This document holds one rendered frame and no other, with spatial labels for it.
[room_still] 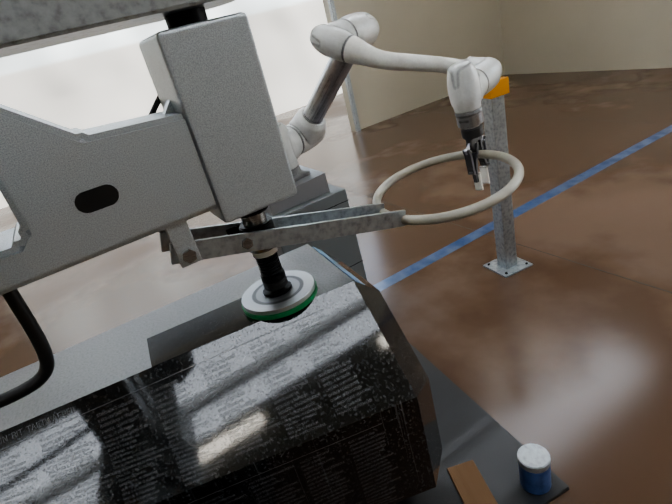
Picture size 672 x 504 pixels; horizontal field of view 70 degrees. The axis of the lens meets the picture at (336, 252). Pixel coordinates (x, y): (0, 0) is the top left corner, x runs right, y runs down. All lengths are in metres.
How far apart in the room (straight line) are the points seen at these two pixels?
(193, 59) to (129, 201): 0.32
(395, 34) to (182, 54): 6.61
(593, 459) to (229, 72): 1.68
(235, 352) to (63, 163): 0.60
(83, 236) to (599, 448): 1.76
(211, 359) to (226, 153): 0.53
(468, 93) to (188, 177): 0.97
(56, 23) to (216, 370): 0.82
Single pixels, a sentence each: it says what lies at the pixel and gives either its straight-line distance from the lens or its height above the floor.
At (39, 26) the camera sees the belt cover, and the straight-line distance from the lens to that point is 1.06.
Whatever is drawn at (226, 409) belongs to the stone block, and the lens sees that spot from 1.28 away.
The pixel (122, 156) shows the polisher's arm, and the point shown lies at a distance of 1.08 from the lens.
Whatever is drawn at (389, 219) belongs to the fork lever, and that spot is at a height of 0.97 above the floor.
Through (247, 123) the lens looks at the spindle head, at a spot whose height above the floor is 1.37.
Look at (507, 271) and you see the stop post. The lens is 2.96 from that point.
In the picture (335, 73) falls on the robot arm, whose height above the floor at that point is 1.32.
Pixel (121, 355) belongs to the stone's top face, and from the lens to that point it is 1.44.
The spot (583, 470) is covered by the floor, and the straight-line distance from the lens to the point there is 1.97.
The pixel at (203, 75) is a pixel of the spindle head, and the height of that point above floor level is 1.49.
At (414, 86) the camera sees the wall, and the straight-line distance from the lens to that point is 7.80.
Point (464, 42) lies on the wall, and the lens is 8.47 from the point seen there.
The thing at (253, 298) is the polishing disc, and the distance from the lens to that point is 1.37.
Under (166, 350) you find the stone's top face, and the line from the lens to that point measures 1.36.
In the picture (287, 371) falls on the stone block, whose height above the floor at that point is 0.76.
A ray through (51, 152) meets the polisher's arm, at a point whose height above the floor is 1.43.
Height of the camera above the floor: 1.54
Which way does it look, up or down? 25 degrees down
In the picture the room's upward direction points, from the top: 15 degrees counter-clockwise
